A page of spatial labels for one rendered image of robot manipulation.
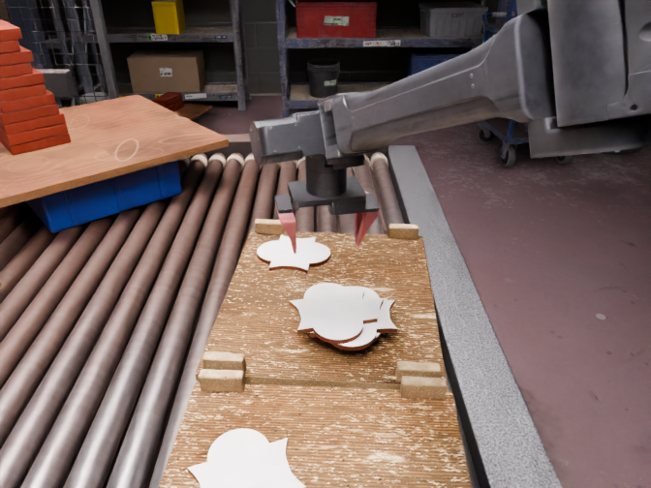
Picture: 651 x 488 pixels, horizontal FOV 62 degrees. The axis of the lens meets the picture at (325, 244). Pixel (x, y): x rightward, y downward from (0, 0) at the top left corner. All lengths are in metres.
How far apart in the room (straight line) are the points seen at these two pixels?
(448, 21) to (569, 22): 4.56
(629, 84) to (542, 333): 2.18
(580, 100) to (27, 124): 1.19
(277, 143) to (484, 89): 0.35
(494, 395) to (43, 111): 1.08
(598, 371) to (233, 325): 1.74
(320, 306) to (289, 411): 0.17
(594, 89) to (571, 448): 1.79
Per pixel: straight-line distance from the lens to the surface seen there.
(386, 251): 1.04
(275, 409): 0.73
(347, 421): 0.72
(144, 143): 1.32
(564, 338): 2.46
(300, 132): 0.68
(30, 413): 0.84
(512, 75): 0.36
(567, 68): 0.33
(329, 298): 0.83
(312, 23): 4.73
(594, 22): 0.32
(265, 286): 0.94
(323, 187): 0.73
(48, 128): 1.37
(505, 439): 0.76
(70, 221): 1.25
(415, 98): 0.46
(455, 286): 1.00
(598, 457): 2.06
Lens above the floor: 1.48
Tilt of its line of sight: 31 degrees down
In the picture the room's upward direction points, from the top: straight up
